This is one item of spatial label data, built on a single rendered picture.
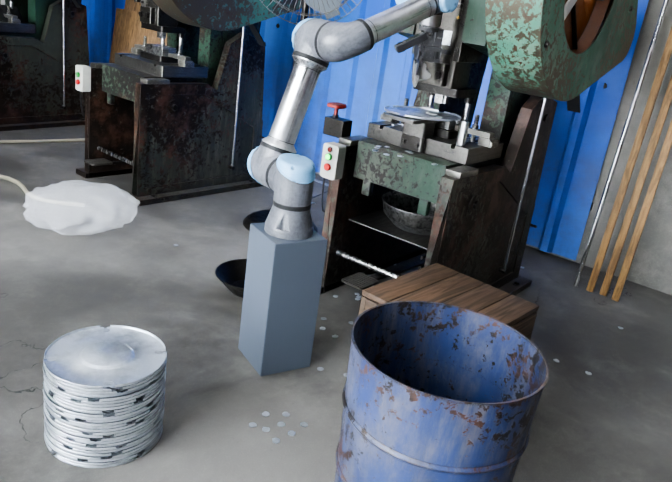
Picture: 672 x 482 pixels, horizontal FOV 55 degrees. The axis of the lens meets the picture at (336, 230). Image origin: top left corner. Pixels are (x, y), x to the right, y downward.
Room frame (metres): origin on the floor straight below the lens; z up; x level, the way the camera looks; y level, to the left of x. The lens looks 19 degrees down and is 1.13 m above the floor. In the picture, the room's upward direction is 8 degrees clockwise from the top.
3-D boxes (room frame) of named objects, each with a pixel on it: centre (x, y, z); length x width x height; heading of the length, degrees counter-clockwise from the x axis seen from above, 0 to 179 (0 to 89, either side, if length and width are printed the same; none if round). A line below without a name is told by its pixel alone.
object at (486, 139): (2.44, -0.47, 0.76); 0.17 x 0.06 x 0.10; 54
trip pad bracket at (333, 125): (2.54, 0.05, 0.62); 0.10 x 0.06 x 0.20; 54
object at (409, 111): (2.44, -0.26, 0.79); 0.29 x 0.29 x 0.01
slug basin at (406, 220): (2.54, -0.34, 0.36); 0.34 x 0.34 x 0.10
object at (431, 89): (2.54, -0.34, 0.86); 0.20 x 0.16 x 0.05; 54
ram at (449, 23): (2.51, -0.31, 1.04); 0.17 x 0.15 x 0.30; 144
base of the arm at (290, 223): (1.87, 0.14, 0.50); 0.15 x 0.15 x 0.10
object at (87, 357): (1.39, 0.52, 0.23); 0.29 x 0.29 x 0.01
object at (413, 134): (2.40, -0.23, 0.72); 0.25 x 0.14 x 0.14; 144
